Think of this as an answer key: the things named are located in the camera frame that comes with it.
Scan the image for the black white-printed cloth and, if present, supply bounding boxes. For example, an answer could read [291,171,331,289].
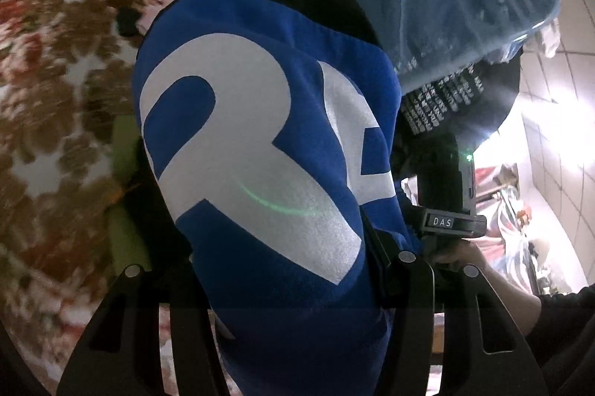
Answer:
[400,52,521,146]

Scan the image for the person's right hand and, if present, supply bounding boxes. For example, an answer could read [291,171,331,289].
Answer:
[433,242,543,334]

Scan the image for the brown red floral blanket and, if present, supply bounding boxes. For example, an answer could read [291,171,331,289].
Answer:
[0,0,196,396]

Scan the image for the bagged blue denim clothes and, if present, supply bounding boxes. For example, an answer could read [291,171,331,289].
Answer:
[346,0,563,92]

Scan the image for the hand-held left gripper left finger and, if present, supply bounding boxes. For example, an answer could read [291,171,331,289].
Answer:
[56,263,233,396]

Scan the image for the green cloth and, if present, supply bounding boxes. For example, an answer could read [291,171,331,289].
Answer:
[109,112,154,280]

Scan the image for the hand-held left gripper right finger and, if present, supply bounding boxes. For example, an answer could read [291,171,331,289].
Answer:
[363,212,546,396]

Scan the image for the blue black white-lettered hoodie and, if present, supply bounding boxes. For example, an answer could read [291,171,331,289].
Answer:
[132,0,424,396]

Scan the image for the person's right forearm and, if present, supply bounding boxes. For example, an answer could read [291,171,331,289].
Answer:
[525,282,595,396]

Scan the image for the pile of bagged clothes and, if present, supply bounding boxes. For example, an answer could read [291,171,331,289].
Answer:
[474,164,586,299]

